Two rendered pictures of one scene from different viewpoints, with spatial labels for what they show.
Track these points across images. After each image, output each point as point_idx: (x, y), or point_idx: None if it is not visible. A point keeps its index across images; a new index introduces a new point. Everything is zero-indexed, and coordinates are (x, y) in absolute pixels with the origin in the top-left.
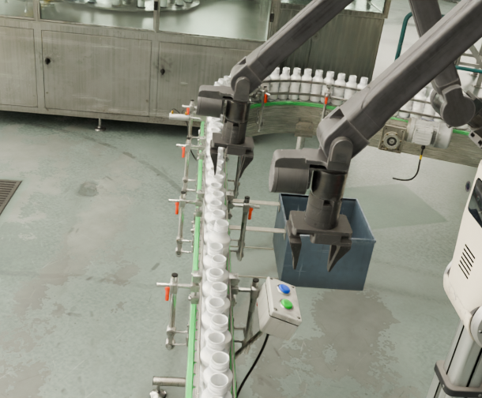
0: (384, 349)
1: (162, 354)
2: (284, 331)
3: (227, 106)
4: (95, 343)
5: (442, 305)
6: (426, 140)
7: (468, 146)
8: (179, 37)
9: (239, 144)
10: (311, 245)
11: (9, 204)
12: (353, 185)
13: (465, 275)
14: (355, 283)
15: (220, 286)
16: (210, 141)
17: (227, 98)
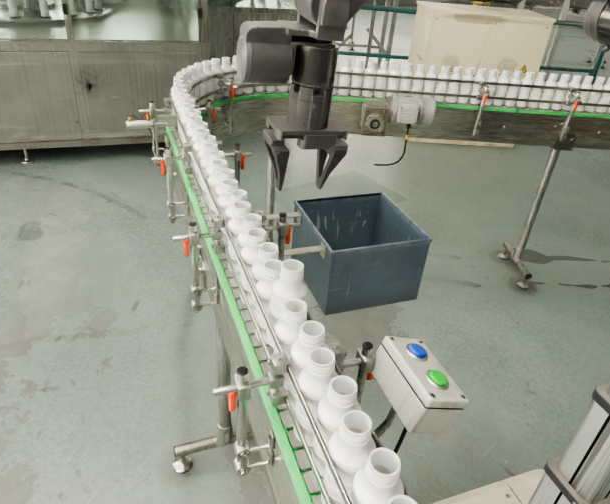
0: None
1: (173, 410)
2: (443, 422)
3: (300, 57)
4: (87, 420)
5: (434, 282)
6: (412, 118)
7: (448, 119)
8: (100, 44)
9: (323, 128)
10: (360, 259)
11: None
12: (312, 180)
13: None
14: (409, 292)
15: (341, 381)
16: (265, 132)
17: (300, 41)
